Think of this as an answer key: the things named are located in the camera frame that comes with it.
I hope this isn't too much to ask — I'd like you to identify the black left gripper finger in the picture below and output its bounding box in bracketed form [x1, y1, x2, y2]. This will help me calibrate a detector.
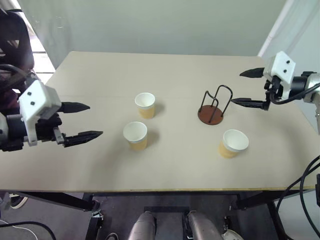
[58, 101, 91, 115]
[62, 130, 104, 149]

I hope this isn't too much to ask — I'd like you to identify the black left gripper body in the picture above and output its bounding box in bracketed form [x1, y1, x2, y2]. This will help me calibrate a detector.
[34, 111, 64, 145]

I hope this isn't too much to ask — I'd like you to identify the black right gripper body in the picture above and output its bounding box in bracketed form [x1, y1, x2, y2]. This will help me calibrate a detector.
[263, 74, 285, 102]

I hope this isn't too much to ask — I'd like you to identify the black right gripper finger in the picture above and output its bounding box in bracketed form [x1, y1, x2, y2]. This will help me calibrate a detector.
[239, 66, 266, 79]
[230, 97, 270, 111]

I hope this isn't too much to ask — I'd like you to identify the tan paper cup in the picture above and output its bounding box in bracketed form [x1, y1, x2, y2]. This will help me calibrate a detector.
[134, 92, 157, 120]
[218, 128, 250, 160]
[122, 121, 149, 152]

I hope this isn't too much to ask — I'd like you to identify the black sneaker with white sole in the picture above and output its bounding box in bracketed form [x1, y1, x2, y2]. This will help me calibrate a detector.
[9, 195, 29, 210]

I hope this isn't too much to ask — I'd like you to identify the person in dark clothing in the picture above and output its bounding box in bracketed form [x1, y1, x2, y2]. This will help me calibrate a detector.
[0, 8, 35, 115]

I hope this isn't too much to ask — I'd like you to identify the grey rounded robot leg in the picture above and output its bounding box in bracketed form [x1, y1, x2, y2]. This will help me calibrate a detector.
[127, 210, 158, 240]
[187, 210, 224, 240]

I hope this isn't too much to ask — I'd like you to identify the white rounded floor object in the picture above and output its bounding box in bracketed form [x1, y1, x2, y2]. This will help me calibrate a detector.
[221, 229, 241, 240]

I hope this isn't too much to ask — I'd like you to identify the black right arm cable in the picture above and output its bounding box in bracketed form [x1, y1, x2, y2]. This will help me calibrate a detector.
[269, 82, 320, 105]

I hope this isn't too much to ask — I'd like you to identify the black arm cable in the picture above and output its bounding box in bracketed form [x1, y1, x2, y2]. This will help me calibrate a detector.
[269, 82, 320, 105]
[0, 63, 35, 94]

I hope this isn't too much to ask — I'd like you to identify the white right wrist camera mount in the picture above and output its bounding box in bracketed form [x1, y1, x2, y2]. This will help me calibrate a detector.
[263, 50, 297, 100]

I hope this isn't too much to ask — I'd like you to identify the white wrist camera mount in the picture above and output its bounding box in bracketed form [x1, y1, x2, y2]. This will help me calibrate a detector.
[18, 79, 62, 147]
[263, 50, 297, 100]

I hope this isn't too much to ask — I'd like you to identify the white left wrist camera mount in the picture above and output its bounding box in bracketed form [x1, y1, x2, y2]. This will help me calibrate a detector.
[18, 79, 62, 147]

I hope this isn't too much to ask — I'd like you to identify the brown wire cup holder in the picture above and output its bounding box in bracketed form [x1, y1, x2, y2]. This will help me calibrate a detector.
[197, 84, 235, 126]

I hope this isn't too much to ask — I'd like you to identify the black metal table frame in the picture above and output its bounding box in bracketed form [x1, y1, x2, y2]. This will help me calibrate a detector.
[0, 189, 316, 240]

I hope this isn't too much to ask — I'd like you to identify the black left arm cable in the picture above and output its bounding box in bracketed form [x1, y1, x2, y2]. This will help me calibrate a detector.
[0, 63, 35, 94]

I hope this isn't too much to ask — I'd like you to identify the black floor cable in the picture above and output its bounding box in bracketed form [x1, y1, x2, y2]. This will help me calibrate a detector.
[0, 220, 57, 240]

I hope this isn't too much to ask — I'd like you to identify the black hanging cable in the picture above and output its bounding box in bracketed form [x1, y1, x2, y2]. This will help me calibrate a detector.
[275, 154, 320, 240]
[299, 159, 320, 237]

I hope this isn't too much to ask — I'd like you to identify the white floor cable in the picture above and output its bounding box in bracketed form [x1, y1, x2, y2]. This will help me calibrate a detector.
[11, 224, 39, 239]

